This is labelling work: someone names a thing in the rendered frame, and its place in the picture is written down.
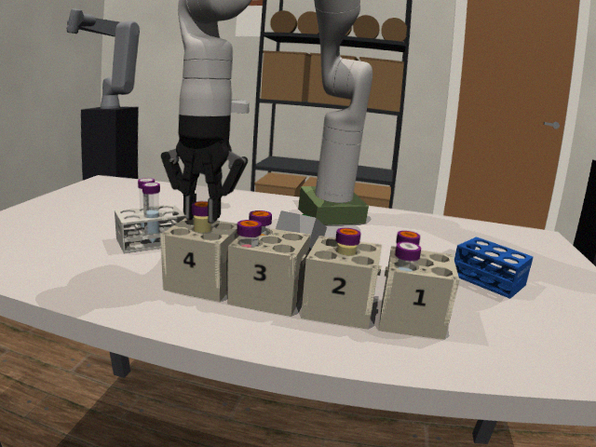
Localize conical tube with pink liquid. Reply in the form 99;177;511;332
237;220;262;248

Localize blue tube rack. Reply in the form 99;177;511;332
454;237;534;299

